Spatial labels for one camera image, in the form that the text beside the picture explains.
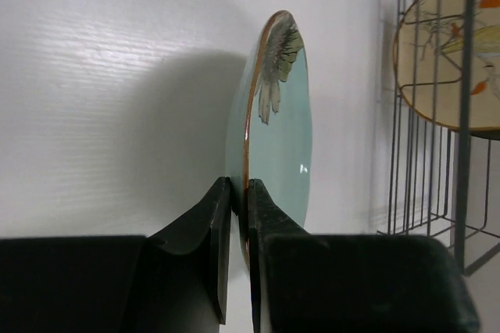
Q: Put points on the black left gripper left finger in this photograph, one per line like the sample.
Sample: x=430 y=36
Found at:
x=172 y=281

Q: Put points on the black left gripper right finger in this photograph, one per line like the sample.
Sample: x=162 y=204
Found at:
x=302 y=282

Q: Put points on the teal oval flower plate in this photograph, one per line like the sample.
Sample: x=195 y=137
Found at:
x=269 y=130

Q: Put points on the beige bird plate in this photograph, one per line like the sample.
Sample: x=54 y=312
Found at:
x=428 y=61

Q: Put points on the black wire dish rack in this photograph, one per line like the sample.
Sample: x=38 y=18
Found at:
x=439 y=182

